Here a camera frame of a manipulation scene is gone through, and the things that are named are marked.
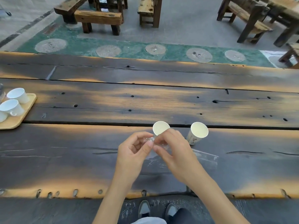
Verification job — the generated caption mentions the person's right hand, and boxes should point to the person's right hand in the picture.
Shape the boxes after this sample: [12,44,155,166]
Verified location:
[153,128,207,185]

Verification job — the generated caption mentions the small wooden stool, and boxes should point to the small wooden stool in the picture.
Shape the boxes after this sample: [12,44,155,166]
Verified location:
[279,42,299,69]

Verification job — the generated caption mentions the person's left hand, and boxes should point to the person's left hand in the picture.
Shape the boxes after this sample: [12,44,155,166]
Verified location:
[116,132,155,185]

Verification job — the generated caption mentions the person's shoe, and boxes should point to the person's shoe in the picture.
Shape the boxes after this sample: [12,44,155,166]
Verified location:
[165,203,178,219]
[138,200,151,219]

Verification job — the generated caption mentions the person's right forearm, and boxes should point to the person's right forearm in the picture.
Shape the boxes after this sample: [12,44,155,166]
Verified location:
[179,176,251,224]

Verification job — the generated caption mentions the person's left forearm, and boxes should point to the person's left forearm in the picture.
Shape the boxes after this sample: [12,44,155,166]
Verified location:
[92,177,139,224]

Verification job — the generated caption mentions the person's white shirt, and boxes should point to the person's white shirt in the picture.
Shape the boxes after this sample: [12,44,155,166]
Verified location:
[131,217,168,224]

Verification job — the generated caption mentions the person's dark trousers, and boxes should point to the person's dark trousers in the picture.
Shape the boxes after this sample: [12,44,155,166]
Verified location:
[171,208,195,224]

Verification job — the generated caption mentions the narrow wooden bench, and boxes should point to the narrow wooden bench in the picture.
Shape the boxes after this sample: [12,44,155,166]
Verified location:
[137,0,163,28]

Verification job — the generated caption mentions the person's left shoe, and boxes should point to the person's left shoe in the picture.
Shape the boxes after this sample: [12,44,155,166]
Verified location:
[138,200,151,219]

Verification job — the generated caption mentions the dark wooden bench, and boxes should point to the dark wooden bench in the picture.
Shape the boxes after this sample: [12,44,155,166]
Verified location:
[54,0,90,24]

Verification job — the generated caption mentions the light wooden tray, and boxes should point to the light wooden tray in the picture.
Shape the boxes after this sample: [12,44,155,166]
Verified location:
[0,93,37,130]

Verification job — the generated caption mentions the person's right shoe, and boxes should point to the person's right shoe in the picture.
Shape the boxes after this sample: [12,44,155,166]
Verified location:
[165,203,178,219]

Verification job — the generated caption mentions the clear plastic wrapper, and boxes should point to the clear plastic wrapper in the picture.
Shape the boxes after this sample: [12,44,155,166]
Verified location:
[142,136,219,171]

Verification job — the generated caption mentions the long wooden bench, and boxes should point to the long wooden bench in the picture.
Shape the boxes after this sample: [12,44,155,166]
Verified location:
[217,0,273,44]

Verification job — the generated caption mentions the round stone paving disc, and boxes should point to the round stone paving disc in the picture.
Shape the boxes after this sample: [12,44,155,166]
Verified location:
[224,50,246,62]
[35,39,67,54]
[145,44,166,55]
[186,48,213,63]
[95,45,122,58]

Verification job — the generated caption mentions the dark wooden table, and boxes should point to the dark wooden table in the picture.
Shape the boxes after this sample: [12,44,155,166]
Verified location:
[253,0,299,47]

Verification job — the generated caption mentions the printed white paper cup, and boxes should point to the printed white paper cup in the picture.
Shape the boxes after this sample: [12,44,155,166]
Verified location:
[186,122,209,145]

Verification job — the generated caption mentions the plain white paper cup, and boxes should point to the plain white paper cup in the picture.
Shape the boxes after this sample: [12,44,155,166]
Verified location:
[152,121,171,137]

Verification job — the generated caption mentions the short light wooden bench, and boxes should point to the short light wooden bench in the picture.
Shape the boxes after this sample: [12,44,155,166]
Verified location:
[74,10,123,36]

